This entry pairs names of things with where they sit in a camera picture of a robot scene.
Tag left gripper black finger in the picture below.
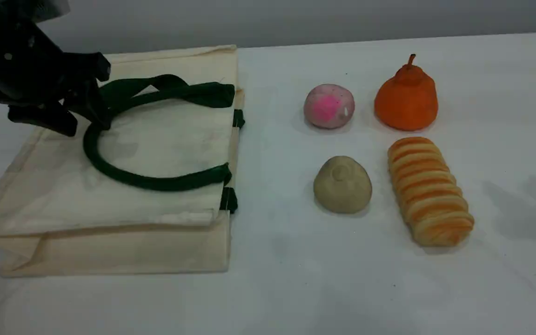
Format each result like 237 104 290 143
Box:
7 103 79 137
61 52 112 131

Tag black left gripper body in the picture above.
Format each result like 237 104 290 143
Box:
0 19 71 110

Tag white canvas bag green handles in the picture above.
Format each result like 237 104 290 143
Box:
0 45 246 278

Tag pink peach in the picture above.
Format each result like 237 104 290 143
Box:
303 84 355 129

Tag orange pear-shaped fruit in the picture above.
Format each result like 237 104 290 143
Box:
374 54 439 131

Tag beige round bun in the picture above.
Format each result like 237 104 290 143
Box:
313 155 373 215

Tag striped spiral bread loaf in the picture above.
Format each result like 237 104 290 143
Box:
387 136 475 247

